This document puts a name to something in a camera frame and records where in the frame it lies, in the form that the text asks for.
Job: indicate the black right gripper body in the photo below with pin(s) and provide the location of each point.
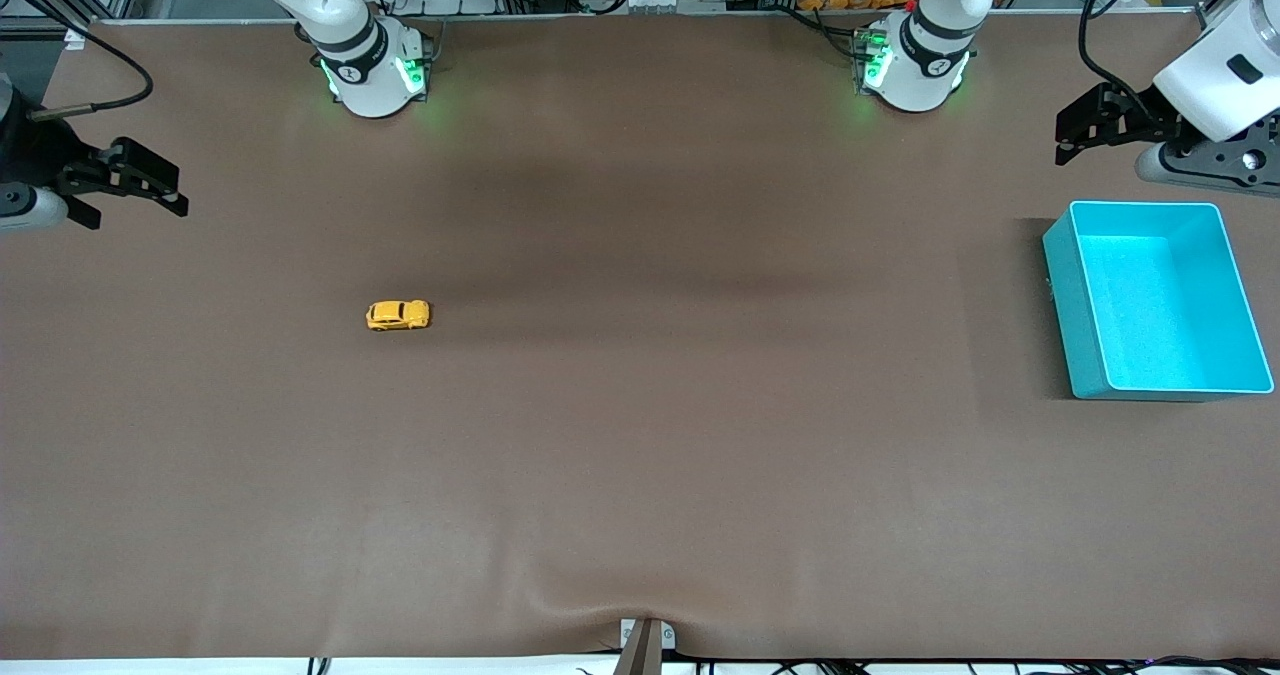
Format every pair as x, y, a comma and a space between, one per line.
35, 152

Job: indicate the yellow beetle toy car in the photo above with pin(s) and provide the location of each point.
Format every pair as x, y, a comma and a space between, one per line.
398, 315

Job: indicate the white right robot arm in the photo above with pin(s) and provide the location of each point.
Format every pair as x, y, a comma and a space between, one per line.
365, 55

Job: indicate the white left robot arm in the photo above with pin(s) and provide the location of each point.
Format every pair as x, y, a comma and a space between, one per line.
925, 55

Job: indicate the white corner clamp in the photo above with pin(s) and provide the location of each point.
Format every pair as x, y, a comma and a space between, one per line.
75, 39

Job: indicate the teal plastic bin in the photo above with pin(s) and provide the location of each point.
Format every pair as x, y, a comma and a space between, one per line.
1150, 305

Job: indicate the brown table mat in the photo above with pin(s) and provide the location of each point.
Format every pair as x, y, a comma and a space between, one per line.
640, 405

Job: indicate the metal table edge clamp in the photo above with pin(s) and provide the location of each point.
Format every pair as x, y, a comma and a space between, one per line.
640, 650

